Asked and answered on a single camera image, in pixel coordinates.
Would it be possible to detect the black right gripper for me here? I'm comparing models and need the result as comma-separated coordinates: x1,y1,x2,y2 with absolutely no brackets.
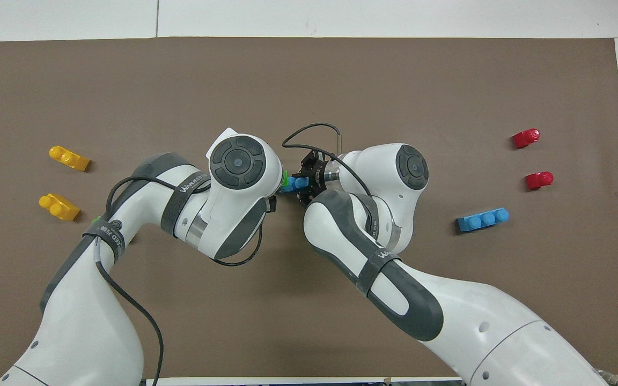
268,151,331,213

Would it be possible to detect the blue three-stud toy brick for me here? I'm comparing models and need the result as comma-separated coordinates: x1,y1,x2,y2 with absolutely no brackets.
457,207,510,233
281,176,310,193

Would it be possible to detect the brown paper mat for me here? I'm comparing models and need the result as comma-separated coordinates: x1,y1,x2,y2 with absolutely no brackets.
0,36,618,378

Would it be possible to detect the yellow two-stud toy brick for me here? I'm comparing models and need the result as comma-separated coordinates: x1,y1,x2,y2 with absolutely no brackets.
39,193,81,222
49,145,91,172

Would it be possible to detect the red one-stud toy brick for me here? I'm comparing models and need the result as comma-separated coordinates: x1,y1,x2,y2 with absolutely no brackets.
525,171,555,192
512,128,541,150

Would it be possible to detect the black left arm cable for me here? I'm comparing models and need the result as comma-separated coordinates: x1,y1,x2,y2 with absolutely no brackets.
94,177,262,386

